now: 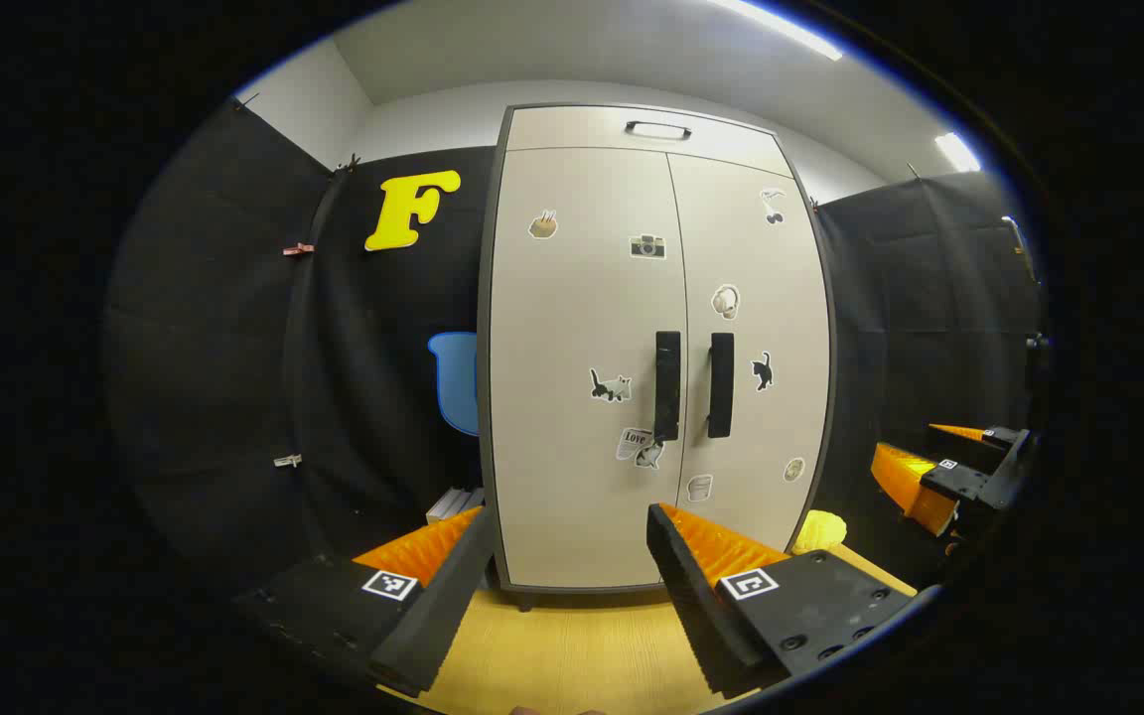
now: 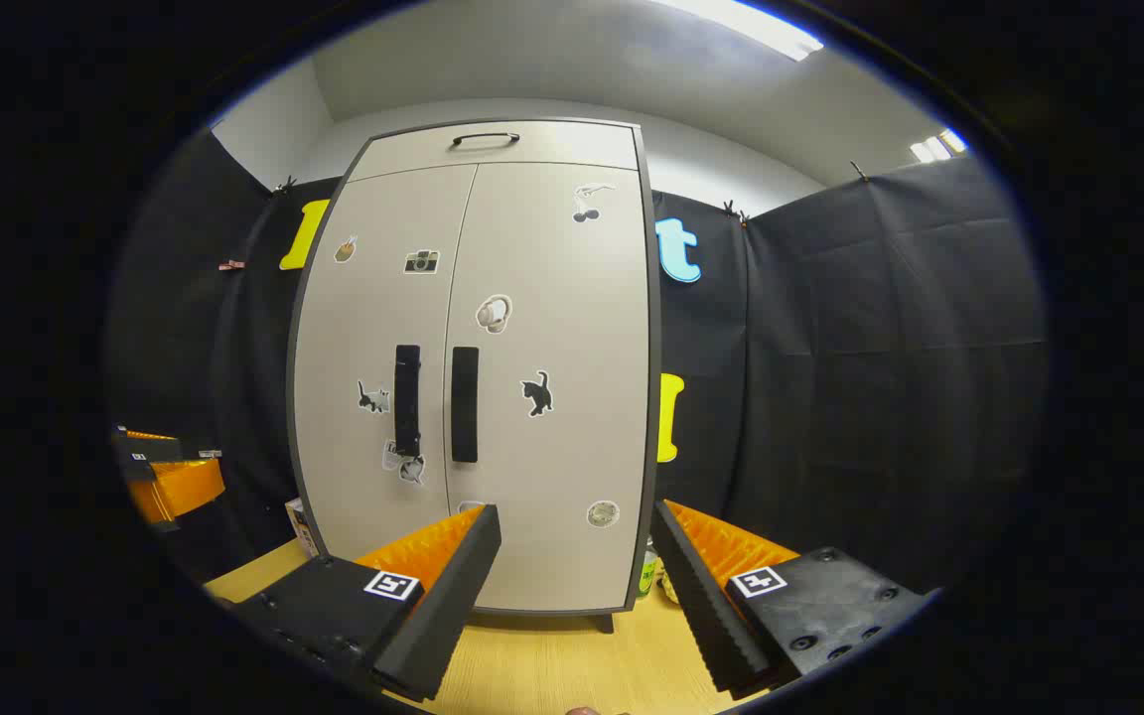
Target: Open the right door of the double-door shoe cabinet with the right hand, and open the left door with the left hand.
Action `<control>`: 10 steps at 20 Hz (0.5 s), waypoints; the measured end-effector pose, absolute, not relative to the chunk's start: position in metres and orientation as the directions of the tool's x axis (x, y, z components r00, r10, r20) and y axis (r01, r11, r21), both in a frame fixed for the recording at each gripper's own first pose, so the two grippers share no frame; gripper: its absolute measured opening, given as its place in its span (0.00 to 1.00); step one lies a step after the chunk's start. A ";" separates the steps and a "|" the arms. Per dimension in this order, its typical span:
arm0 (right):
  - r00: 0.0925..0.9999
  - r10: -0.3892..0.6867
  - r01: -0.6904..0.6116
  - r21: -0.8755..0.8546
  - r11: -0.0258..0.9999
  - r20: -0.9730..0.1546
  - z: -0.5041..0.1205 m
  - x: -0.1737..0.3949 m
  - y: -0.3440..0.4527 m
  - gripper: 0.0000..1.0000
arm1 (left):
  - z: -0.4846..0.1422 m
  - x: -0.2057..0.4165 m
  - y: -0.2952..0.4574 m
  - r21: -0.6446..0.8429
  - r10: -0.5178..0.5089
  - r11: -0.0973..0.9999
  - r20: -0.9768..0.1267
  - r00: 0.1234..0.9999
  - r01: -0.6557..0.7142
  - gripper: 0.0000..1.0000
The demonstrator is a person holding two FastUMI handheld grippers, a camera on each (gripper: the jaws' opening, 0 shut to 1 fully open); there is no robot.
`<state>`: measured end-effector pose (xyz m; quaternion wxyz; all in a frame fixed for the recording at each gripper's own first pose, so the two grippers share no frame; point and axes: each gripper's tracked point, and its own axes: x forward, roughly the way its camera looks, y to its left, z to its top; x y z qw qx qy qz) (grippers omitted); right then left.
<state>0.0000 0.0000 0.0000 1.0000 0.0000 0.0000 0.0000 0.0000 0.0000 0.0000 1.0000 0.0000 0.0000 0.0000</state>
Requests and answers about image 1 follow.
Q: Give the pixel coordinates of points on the yellow crumpled object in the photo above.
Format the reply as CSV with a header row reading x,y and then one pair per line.
x,y
820,531

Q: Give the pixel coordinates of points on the red cloth clip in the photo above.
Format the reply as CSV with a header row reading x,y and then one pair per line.
x,y
298,249

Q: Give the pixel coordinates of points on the ceiling light strip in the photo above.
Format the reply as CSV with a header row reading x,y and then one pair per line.
x,y
957,151

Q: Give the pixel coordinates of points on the black cloth clip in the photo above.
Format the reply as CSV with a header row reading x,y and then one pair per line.
x,y
349,163

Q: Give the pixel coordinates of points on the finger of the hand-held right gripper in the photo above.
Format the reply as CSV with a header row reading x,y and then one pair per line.
x,y
959,482
1004,437

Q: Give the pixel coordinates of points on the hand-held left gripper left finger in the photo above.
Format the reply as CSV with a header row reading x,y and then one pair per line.
x,y
443,606

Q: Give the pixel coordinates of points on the beige shoe cabinet door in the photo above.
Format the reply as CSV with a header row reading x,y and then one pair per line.
x,y
572,417
781,328

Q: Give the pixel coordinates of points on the beige cabinet drawer front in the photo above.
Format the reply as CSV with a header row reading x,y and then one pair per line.
x,y
562,129

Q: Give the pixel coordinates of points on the white books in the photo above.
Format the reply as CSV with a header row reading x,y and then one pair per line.
x,y
453,504

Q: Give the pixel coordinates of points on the double-door shoe cabinet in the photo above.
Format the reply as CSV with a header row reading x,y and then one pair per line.
x,y
484,397

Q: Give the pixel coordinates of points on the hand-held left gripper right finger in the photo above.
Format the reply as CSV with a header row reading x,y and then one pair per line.
x,y
696,606

